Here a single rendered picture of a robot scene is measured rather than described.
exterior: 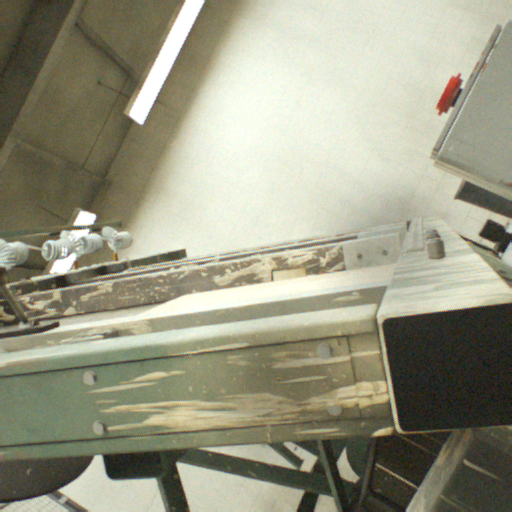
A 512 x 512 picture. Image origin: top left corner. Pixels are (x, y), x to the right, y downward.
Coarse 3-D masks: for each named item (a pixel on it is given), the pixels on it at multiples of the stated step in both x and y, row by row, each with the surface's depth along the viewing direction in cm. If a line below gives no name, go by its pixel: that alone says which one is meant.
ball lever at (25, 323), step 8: (0, 264) 87; (0, 272) 86; (8, 272) 88; (0, 280) 86; (0, 288) 88; (8, 296) 89; (16, 304) 90; (16, 312) 91; (24, 320) 92; (32, 320) 92; (24, 328) 92
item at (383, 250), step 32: (0, 256) 156; (256, 256) 139; (288, 256) 133; (320, 256) 131; (352, 256) 129; (384, 256) 127; (64, 288) 151; (96, 288) 148; (128, 288) 145; (160, 288) 143; (192, 288) 140; (224, 288) 138; (0, 320) 156
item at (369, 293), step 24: (336, 288) 80; (360, 288) 76; (384, 288) 75; (168, 312) 87; (192, 312) 82; (216, 312) 81; (240, 312) 80; (264, 312) 79; (288, 312) 79; (24, 336) 90; (48, 336) 89; (72, 336) 88; (120, 336) 86
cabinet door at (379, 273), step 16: (352, 272) 116; (368, 272) 113; (384, 272) 106; (240, 288) 124; (256, 288) 120; (272, 288) 116; (288, 288) 111; (304, 288) 106; (320, 288) 102; (176, 304) 115; (192, 304) 113; (208, 304) 109
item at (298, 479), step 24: (192, 456) 166; (216, 456) 165; (288, 456) 282; (168, 480) 70; (264, 480) 162; (288, 480) 159; (312, 480) 158; (336, 480) 141; (168, 504) 70; (336, 504) 142
